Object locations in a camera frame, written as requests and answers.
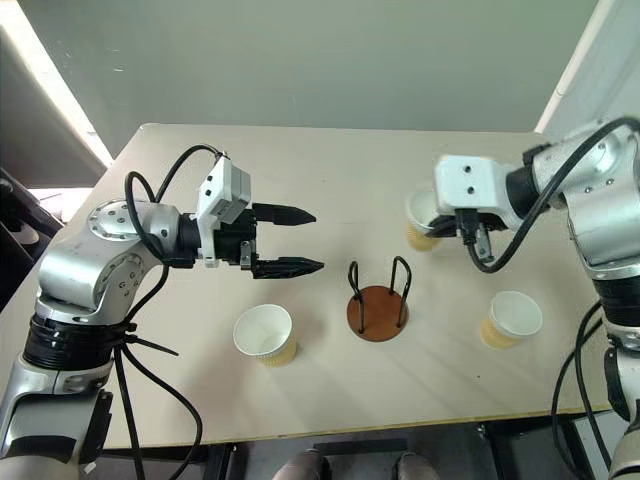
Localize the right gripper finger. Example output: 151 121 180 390
423 214 458 239

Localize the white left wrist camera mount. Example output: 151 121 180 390
196 154 252 269

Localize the dark rounded shape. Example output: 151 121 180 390
273 446 332 480
394 450 438 480

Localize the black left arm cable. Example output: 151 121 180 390
112 143 229 480

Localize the dark furniture piece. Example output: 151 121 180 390
0 167 67 314

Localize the black zip tie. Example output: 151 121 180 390
117 323 180 358

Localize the yellow white paper cup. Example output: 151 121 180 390
403 188 447 252
479 290 544 351
231 302 299 369

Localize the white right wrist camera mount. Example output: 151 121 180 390
433 154 522 232

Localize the wire cup holder wooden base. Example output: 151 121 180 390
345 255 413 343

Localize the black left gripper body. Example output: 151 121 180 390
212 207 260 272

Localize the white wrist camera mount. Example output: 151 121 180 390
196 154 252 269
433 154 522 232

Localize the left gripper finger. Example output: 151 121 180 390
252 202 318 226
251 256 326 280

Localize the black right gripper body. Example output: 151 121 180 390
452 209 504 264

